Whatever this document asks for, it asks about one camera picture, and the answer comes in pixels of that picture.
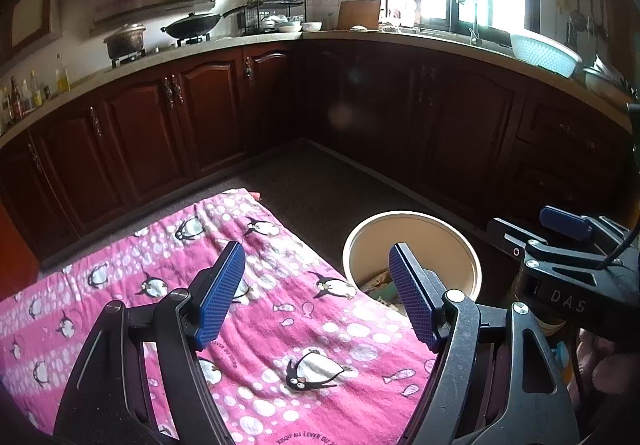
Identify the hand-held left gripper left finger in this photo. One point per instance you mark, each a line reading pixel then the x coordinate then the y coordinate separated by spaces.
pixel 220 295

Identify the wooden lower cabinets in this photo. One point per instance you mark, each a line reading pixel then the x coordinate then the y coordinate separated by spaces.
pixel 350 100

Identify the glass-door wall cabinet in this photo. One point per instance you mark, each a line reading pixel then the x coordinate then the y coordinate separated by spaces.
pixel 27 15

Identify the teal wrapper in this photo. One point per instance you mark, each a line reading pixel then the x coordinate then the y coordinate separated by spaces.
pixel 387 295

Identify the person's right hand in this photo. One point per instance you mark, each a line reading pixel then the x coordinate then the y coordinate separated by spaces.
pixel 615 375

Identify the dark sauce bottle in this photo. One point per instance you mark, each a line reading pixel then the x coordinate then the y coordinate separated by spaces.
pixel 16 102

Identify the pink penguin print blanket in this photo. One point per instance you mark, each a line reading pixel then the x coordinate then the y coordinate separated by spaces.
pixel 280 285

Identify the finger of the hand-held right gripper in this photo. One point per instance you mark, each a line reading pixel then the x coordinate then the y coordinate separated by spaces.
pixel 510 235
pixel 565 222

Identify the metal basin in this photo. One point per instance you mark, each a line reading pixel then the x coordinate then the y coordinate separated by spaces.
pixel 602 77

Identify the cream round bucket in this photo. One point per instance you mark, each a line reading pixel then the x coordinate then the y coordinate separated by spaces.
pixel 400 235

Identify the white bowl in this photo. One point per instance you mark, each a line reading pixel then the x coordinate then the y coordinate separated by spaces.
pixel 289 28
pixel 312 26

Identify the clear glass bottle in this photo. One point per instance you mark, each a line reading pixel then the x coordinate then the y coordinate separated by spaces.
pixel 26 100

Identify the gas stove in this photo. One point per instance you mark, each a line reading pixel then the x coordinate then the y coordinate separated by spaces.
pixel 190 42

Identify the dark cooking pot with lid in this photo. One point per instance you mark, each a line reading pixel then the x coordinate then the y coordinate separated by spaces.
pixel 125 42

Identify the white plastic basket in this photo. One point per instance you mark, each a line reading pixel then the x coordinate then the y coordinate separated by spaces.
pixel 545 55

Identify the wooden cutting board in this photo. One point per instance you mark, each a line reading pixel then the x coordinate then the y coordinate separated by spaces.
pixel 357 15

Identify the black wok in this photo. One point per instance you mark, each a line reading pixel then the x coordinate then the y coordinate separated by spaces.
pixel 192 25

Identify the black dish rack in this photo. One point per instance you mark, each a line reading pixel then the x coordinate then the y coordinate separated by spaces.
pixel 272 10

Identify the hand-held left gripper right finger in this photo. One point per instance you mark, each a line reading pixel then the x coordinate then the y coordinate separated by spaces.
pixel 415 300

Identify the yellow oil bottle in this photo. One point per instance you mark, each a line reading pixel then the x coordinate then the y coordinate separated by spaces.
pixel 62 80

